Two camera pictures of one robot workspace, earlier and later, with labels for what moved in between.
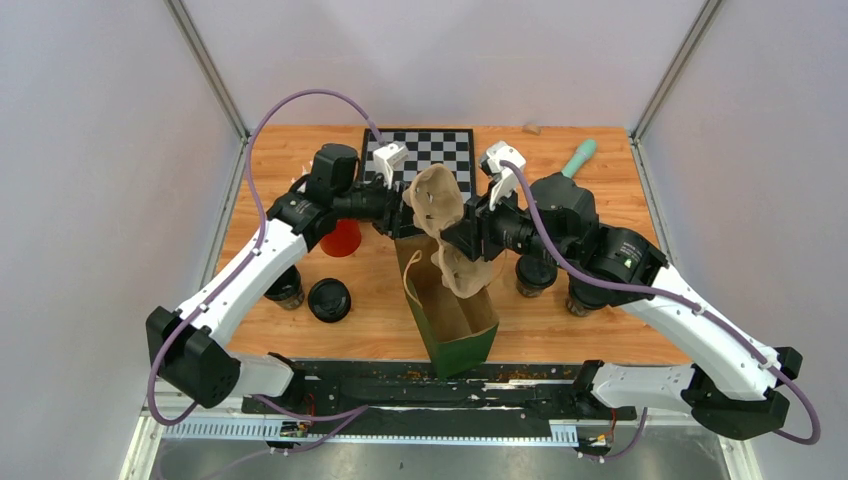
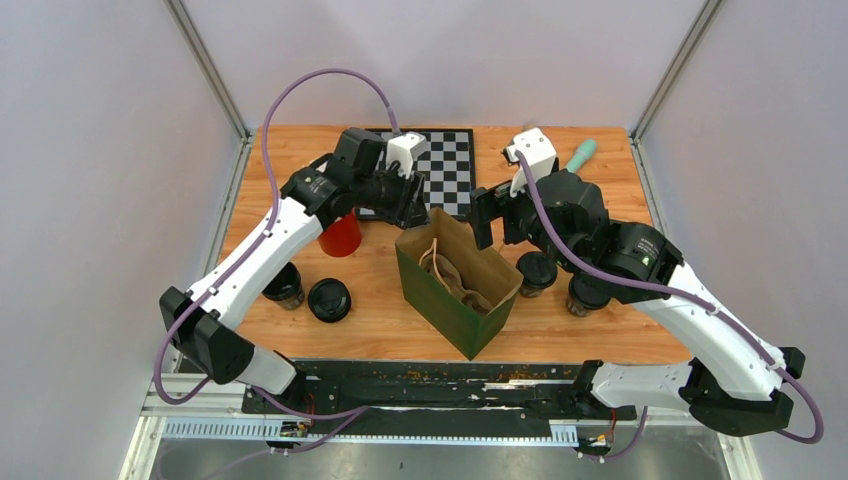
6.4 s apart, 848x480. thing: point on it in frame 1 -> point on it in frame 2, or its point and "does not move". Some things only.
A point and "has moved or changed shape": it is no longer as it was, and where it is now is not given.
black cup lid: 329,300 does not move
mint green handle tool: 582,153 does not move
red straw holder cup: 344,240 does not move
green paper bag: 458,332 has moved or changed shape
